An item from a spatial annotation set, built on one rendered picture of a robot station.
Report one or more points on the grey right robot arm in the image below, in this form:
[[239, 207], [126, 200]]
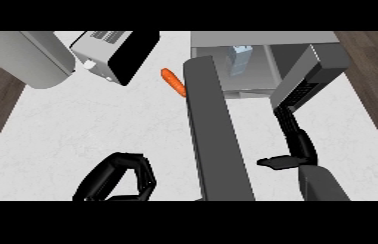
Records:
[[320, 184]]

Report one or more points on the pale blue milk carton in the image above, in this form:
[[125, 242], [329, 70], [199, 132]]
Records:
[[240, 60]]

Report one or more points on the grey microwave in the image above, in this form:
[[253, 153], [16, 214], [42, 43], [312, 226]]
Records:
[[276, 66]]

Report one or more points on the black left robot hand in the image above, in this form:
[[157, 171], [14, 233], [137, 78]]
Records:
[[106, 178]]

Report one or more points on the dark grey microwave door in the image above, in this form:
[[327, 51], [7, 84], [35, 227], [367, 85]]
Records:
[[215, 128]]

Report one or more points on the orange carrot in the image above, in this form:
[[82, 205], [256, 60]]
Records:
[[174, 82]]

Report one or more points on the pale grey rounded appliance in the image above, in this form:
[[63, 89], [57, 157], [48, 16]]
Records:
[[35, 58]]

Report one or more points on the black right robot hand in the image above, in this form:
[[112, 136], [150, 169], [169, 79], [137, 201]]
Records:
[[299, 144]]

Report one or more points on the white and black toaster oven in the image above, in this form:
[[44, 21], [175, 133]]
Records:
[[119, 54]]

